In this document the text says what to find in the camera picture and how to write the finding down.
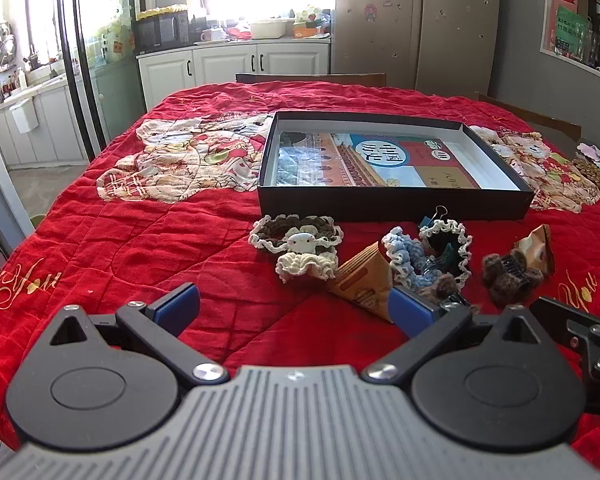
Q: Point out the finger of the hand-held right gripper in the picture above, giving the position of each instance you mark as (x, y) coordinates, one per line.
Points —
(560, 317)

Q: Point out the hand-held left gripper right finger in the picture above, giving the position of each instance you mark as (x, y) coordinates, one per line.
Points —
(412, 310)

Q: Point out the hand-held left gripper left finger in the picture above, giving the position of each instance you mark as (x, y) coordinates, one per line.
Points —
(177, 305)

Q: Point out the blue crochet scrunchie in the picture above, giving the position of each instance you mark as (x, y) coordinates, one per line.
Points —
(405, 260)

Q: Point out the orange triangular snack packet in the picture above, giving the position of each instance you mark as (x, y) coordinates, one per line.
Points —
(360, 280)
(535, 250)

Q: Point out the black white-lace scrunchie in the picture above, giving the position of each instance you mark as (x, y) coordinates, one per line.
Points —
(437, 241)

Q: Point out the blue binder clip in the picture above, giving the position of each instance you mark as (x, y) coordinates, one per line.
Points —
(425, 221)

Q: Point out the black shallow cardboard box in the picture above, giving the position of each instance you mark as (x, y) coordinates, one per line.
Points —
(380, 205)

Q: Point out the brown crochet scrunchie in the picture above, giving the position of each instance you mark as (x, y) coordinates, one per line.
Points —
(270, 225)

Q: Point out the red printed blanket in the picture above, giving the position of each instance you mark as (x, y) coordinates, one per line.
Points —
(130, 240)

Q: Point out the wooden bead mat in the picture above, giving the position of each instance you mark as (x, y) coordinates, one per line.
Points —
(595, 172)

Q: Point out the printed colourful sheet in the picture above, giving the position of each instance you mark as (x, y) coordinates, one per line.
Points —
(360, 160)

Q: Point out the white kitchen counter unit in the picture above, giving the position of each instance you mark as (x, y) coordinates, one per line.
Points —
(55, 125)

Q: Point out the white hanging bin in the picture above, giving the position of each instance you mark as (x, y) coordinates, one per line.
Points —
(24, 116)

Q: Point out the green poster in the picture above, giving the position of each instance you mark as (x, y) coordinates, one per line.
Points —
(570, 32)

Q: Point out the white kitchen cabinet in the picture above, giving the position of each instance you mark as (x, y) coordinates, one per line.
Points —
(225, 62)

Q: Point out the black-framed sliding glass door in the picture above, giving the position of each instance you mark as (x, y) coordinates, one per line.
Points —
(80, 60)

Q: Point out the white mug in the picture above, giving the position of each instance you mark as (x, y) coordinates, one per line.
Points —
(211, 35)

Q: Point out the silver double-door refrigerator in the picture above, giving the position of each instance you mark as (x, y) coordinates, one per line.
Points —
(420, 35)

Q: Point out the black microwave oven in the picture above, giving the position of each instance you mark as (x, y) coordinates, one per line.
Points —
(160, 30)

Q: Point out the white plastic basin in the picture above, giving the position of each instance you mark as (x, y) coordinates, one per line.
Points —
(267, 30)

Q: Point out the orange box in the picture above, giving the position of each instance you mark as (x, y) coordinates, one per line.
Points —
(310, 31)

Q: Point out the cartoon fridge sticker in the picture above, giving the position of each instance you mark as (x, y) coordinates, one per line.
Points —
(370, 13)

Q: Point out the stack of steel bowls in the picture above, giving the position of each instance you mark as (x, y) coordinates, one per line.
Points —
(4, 42)

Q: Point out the white wall shelf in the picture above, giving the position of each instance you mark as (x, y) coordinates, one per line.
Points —
(542, 10)

